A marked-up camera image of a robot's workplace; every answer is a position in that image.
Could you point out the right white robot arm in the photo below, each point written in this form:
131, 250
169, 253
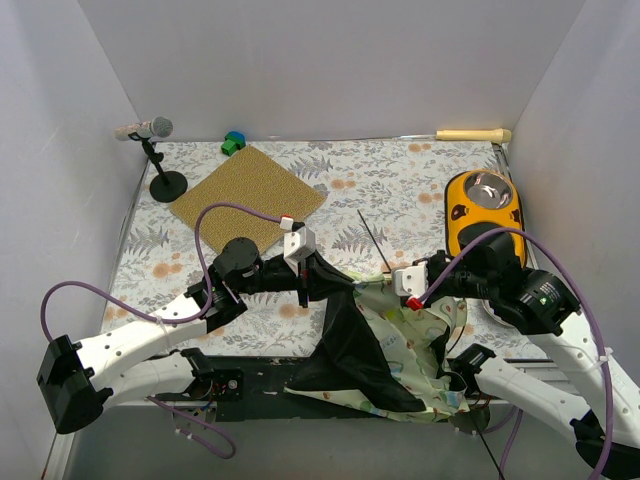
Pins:
602, 418

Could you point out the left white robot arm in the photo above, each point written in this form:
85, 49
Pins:
80, 379

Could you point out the green avocado print pet tent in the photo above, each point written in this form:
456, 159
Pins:
384, 359

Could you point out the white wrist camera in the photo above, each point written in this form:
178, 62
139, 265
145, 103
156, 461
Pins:
298, 245
410, 283

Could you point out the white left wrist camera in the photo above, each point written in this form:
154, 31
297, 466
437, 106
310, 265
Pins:
298, 245

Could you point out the aluminium frame rail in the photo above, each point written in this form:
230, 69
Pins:
142, 441

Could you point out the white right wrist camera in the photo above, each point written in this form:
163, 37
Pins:
410, 283

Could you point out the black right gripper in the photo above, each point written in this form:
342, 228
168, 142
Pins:
435, 281

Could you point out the loose steel pet bowl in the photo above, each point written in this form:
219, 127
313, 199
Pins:
493, 315

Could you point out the floral patterned tablecloth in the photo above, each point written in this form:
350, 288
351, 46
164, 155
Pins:
397, 184

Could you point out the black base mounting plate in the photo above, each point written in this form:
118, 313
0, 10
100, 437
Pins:
235, 389

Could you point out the yellow double pet bowl stand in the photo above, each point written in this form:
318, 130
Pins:
461, 212

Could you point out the grey head microphone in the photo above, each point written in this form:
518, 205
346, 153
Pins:
160, 127

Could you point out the steel bowl in stand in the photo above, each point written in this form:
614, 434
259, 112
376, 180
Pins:
488, 190

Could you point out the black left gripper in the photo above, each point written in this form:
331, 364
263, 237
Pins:
304, 284

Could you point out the green and blue toy block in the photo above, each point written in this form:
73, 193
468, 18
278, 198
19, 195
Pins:
233, 142

